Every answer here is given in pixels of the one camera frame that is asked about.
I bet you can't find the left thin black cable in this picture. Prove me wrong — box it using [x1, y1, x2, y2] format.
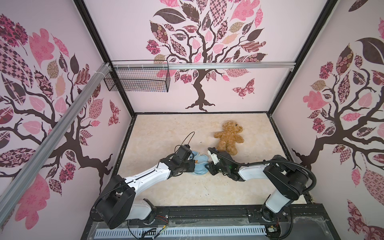
[174, 131, 196, 151]

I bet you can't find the brown plush teddy bear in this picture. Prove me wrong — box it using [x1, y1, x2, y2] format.
[214, 121, 244, 156]

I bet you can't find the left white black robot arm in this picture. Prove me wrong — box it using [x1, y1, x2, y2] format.
[93, 145, 195, 230]

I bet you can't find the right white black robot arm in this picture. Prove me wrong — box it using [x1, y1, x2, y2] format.
[206, 148, 316, 219]

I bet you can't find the right black corrugated cable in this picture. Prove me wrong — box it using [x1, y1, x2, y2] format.
[209, 147, 318, 196]

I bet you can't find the aluminium rail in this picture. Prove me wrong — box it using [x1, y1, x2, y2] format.
[1, 63, 111, 224]
[113, 62, 296, 70]

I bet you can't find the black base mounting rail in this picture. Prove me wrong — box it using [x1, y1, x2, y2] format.
[81, 204, 340, 240]

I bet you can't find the white slotted cable duct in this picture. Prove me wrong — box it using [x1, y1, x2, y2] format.
[92, 226, 267, 240]

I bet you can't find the black wire mesh basket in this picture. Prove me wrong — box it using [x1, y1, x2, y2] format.
[104, 60, 171, 93]

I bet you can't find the light blue fleece hoodie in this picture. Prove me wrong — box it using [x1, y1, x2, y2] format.
[189, 151, 209, 175]

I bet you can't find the rear aluminium rail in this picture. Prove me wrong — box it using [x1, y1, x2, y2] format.
[113, 62, 296, 70]

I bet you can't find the left aluminium rail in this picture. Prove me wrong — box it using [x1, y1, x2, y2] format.
[1, 63, 111, 224]

